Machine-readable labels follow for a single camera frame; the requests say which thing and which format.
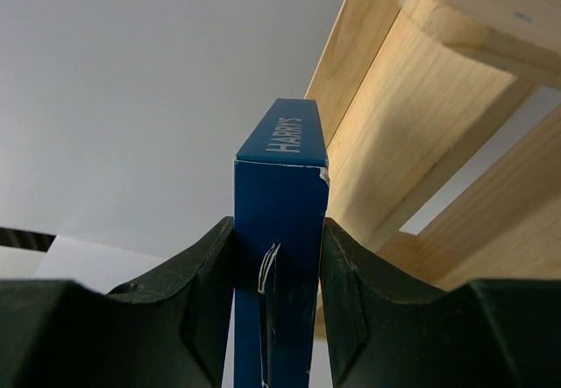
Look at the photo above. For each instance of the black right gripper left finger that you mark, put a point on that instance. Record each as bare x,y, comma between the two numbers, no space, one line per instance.
166,328

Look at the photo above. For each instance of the wooden shelf unit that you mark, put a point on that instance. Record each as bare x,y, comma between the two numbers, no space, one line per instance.
442,120

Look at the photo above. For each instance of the blue Harry's razor box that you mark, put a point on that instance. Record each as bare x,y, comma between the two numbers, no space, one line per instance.
281,187

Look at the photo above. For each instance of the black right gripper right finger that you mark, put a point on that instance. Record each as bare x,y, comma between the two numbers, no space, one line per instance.
386,328

